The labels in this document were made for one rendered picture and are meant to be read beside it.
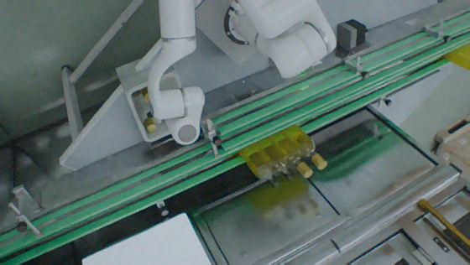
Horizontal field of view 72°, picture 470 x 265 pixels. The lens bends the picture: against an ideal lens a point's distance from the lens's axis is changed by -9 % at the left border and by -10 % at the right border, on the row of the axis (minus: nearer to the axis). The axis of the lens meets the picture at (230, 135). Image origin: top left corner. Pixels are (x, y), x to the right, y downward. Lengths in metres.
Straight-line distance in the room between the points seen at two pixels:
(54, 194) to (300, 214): 0.85
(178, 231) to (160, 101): 0.54
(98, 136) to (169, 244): 0.45
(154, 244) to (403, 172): 0.95
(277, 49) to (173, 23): 0.25
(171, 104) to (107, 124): 0.41
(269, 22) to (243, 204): 0.69
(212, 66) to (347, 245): 0.75
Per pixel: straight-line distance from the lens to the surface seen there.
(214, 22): 1.07
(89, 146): 1.30
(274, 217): 1.24
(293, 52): 0.85
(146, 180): 1.22
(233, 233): 1.22
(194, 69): 1.24
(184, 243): 1.23
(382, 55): 1.51
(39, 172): 1.80
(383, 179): 1.41
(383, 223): 1.26
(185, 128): 0.93
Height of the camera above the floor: 1.78
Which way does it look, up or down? 44 degrees down
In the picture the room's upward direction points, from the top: 143 degrees clockwise
